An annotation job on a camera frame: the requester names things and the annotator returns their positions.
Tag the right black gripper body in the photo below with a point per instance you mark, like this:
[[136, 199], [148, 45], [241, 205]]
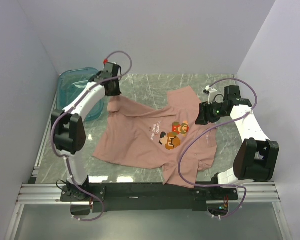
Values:
[[214, 112]]

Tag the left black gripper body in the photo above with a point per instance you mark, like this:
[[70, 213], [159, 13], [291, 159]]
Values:
[[116, 90]]

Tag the teal transparent plastic bin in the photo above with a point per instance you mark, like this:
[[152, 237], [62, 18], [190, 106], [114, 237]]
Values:
[[71, 84]]

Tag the pink printed t shirt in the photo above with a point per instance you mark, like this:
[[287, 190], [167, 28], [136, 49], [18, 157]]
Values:
[[139, 136]]

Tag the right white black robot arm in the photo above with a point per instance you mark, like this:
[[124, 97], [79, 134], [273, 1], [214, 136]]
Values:
[[257, 156]]

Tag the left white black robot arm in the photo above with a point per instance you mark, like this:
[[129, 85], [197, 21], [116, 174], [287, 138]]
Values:
[[68, 135]]

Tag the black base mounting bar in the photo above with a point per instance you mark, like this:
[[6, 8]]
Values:
[[145, 196]]

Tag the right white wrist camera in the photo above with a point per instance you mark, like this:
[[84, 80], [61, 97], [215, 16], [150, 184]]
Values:
[[211, 93]]

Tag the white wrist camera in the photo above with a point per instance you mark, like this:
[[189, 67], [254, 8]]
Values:
[[211, 93], [111, 67]]

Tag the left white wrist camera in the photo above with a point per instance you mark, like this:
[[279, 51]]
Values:
[[111, 67]]

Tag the aluminium extrusion rail frame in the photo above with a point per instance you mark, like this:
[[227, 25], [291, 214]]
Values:
[[38, 214]]

